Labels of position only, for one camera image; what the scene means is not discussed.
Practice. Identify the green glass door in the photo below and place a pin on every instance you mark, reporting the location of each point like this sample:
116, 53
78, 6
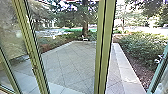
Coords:
157, 75
104, 40

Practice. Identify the small white garden bench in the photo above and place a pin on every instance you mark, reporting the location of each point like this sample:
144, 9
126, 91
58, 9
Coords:
85, 38

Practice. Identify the large garden tree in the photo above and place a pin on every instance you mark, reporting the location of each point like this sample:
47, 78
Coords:
85, 26

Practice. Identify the green window wall frame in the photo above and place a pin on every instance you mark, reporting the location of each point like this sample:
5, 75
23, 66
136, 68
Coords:
5, 70

